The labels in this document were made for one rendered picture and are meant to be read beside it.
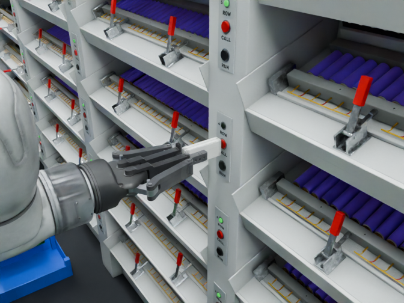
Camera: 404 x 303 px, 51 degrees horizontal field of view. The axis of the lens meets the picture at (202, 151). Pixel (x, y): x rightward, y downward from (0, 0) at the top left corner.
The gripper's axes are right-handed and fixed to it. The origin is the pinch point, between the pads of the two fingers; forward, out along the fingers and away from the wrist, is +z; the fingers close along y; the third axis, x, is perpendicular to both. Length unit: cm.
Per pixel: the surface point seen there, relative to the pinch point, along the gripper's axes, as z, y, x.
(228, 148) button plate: 4.4, 1.4, -0.1
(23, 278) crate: -23, -84, -85
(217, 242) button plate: 4.5, -1.0, -22.4
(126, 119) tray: 5.7, -42.0, -11.3
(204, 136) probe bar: 11.2, -15.0, -6.4
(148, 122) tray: 8.3, -35.1, -10.2
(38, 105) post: 6, -135, -39
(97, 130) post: 6, -65, -24
